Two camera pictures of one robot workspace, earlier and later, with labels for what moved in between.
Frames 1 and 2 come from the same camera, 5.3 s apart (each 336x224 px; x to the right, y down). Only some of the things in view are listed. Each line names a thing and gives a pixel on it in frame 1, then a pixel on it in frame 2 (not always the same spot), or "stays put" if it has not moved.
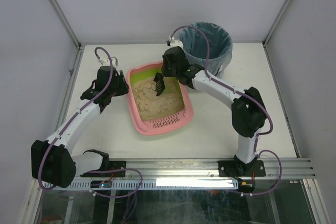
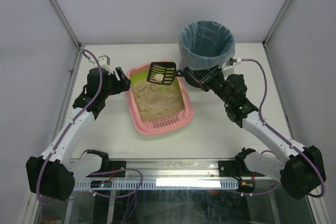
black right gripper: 165,70 -> 203,77
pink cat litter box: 153,114 stays put
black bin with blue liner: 195,45 stays put
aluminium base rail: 189,168 stays put
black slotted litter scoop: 159,84 -> 164,73
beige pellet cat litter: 149,106 stays put
